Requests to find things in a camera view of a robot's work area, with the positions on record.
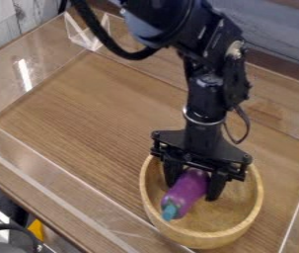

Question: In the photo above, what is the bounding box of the clear acrylic front wall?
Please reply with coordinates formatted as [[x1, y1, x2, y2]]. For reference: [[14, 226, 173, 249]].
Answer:
[[0, 128, 193, 253]]

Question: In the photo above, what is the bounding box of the brown wooden bowl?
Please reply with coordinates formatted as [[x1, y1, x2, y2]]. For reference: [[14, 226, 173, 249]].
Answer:
[[140, 155, 263, 249]]

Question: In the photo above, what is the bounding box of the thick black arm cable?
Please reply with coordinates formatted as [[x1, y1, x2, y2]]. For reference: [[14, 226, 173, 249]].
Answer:
[[67, 0, 159, 61]]

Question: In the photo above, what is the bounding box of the purple toy eggplant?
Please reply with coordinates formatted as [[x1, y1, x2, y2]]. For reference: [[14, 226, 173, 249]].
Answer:
[[160, 168, 208, 221]]

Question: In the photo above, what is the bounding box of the clear acrylic corner bracket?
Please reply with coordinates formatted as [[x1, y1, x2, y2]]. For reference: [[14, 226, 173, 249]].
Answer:
[[63, 12, 103, 51]]

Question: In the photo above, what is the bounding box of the black cable loop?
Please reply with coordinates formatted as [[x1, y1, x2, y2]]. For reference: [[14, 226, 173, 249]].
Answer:
[[0, 222, 41, 253]]

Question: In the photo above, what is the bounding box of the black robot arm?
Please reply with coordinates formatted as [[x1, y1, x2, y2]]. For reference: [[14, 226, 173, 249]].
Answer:
[[120, 0, 251, 201]]

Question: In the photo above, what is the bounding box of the yellow tag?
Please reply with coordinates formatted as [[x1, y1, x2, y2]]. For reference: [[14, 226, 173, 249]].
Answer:
[[28, 219, 45, 241]]

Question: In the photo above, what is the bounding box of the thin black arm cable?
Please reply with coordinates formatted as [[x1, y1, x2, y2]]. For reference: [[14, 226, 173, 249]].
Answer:
[[222, 105, 251, 145]]

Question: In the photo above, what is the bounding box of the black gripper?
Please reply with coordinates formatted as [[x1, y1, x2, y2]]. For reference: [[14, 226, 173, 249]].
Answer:
[[149, 129, 251, 202]]

